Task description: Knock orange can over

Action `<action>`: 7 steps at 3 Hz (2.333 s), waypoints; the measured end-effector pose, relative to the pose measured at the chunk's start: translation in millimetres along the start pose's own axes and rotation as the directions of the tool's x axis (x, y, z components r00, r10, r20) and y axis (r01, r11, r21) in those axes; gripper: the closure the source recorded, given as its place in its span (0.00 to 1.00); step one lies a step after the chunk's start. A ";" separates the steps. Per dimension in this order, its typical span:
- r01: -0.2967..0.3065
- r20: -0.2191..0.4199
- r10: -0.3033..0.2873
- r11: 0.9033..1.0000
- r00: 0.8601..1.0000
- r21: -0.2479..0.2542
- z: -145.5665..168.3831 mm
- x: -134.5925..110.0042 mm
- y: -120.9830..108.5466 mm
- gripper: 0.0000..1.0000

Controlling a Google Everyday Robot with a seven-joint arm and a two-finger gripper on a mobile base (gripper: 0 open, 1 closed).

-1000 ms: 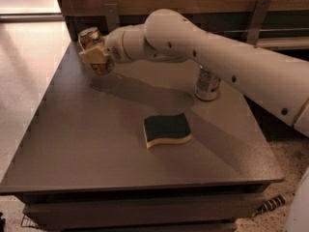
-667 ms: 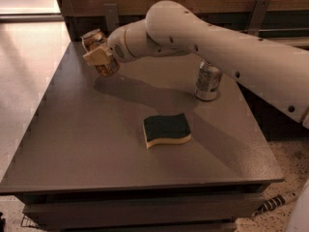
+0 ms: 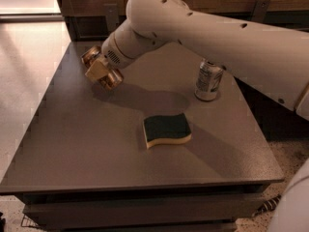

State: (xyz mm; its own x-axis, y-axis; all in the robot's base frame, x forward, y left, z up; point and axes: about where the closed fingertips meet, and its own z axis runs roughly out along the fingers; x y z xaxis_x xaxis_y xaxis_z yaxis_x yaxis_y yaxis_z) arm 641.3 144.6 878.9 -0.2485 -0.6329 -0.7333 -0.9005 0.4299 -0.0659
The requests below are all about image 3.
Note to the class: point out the left metal wall bracket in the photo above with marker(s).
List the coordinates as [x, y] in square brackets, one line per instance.
[111, 16]

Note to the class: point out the metal wall bracket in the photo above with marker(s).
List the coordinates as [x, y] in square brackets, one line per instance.
[260, 10]
[111, 16]

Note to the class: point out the right metal wall bracket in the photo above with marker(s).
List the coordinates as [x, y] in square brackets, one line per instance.
[260, 10]

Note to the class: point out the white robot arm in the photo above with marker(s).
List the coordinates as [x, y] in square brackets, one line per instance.
[273, 60]

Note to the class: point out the wire rack under table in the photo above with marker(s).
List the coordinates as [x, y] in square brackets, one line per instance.
[28, 223]

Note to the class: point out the striped handle tool on floor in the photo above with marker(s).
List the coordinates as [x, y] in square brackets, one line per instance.
[268, 206]

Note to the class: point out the green yellow sponge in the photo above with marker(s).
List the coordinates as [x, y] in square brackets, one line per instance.
[166, 130]

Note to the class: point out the white silver soda can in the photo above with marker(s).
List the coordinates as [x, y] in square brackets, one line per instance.
[208, 81]

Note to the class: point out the orange soda can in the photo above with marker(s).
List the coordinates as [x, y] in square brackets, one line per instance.
[109, 82]

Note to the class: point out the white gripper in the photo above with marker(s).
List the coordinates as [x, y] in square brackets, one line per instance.
[111, 52]

